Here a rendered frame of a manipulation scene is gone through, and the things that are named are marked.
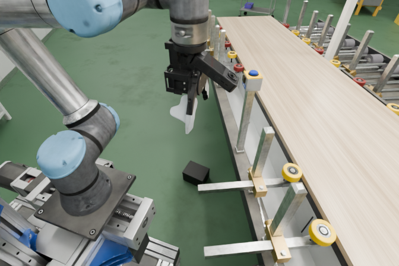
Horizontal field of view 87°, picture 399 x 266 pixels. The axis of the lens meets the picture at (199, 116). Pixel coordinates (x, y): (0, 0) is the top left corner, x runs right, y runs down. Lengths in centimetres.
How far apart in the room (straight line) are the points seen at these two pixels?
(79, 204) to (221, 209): 131
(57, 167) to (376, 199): 110
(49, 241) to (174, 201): 117
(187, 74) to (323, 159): 84
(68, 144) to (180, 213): 135
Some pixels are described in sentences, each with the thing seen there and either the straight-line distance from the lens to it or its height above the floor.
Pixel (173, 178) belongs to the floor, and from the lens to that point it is 203.
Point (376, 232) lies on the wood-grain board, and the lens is 104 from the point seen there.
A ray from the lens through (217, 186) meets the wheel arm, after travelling 100.
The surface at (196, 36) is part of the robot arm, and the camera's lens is 43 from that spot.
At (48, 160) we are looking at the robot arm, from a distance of 65.
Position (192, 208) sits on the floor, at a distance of 188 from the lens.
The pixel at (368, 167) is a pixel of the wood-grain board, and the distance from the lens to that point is 123.
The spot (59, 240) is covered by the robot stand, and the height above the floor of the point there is 95.
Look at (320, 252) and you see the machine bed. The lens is 113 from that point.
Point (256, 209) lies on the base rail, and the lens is 112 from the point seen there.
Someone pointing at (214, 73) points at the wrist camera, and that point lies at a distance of 46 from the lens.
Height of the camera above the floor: 168
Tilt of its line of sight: 40 degrees down
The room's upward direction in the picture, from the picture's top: straight up
